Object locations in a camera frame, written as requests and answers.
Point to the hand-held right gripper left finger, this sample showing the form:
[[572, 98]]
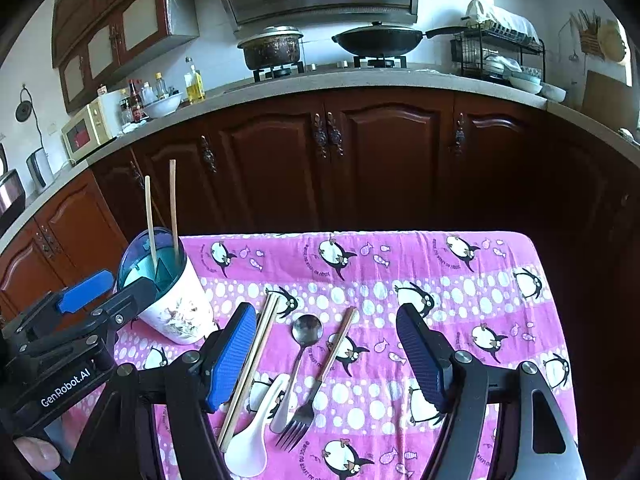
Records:
[[230, 355]]

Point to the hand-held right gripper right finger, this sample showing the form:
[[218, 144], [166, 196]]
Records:
[[420, 355]]

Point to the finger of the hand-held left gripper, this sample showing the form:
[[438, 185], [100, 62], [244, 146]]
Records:
[[130, 302], [85, 292]]

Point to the white floral utensil holder cup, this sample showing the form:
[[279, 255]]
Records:
[[180, 310]]

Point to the person's left hand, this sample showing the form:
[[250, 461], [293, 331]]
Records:
[[37, 452]]

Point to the small white ceramic spoon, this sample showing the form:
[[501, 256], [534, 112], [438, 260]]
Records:
[[280, 417]]

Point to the pink penguin tablecloth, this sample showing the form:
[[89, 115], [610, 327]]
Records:
[[450, 280]]

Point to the metal spoon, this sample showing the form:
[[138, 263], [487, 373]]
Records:
[[307, 330]]

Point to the light bamboo chopstick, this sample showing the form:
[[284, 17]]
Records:
[[173, 200], [149, 220]]

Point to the large white ceramic spoon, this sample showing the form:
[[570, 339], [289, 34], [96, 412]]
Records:
[[247, 447]]

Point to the rice cooker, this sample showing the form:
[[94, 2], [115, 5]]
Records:
[[10, 190]]

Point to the silver electric kettle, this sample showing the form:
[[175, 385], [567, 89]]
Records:
[[40, 170]]

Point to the cream microwave oven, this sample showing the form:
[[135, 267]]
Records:
[[87, 130]]

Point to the brown base cabinets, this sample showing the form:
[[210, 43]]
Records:
[[390, 160]]

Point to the dark sauce bottle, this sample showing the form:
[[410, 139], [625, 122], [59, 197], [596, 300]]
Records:
[[135, 100]]

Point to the white bowl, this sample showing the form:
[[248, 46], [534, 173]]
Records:
[[162, 106], [553, 93]]

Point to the clear bottle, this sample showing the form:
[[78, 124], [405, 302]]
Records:
[[148, 94]]

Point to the yellow cap bottle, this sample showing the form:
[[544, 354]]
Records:
[[161, 87]]

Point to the yellow oil bottle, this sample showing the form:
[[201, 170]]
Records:
[[195, 87]]

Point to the steel cooking pot with lid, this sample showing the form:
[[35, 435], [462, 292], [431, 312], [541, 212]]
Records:
[[270, 50]]

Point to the pale blue bowl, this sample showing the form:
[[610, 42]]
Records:
[[526, 84]]

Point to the gas stove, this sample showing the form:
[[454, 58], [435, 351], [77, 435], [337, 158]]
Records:
[[325, 66]]

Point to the brown cutting board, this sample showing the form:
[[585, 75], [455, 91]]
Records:
[[605, 100]]

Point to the black wok with lid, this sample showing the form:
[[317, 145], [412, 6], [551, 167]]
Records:
[[380, 40]]

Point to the white cloth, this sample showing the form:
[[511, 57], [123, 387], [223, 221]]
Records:
[[505, 17]]

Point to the round bamboo strainer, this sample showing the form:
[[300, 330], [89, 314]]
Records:
[[612, 42]]

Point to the black round wall fixture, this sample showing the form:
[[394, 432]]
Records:
[[23, 110]]

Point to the brown wall cabinet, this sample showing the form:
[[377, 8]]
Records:
[[135, 25]]

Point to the wall chopstick basket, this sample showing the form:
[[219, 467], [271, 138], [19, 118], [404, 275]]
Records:
[[587, 40]]

